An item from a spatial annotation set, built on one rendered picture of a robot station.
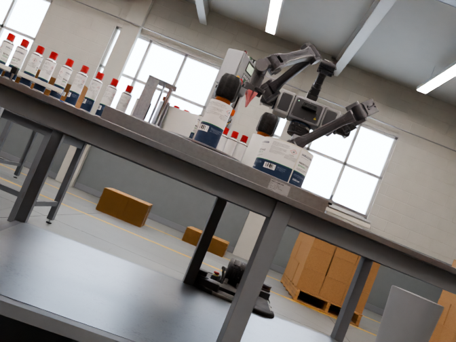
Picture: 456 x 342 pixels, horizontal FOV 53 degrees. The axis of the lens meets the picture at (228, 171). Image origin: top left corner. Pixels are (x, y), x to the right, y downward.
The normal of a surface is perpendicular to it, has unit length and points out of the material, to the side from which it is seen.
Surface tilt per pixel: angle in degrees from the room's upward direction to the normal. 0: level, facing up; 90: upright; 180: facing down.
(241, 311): 90
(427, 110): 90
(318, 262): 90
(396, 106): 90
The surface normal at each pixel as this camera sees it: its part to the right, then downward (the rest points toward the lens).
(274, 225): 0.16, 0.00
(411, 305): -0.48, -0.18
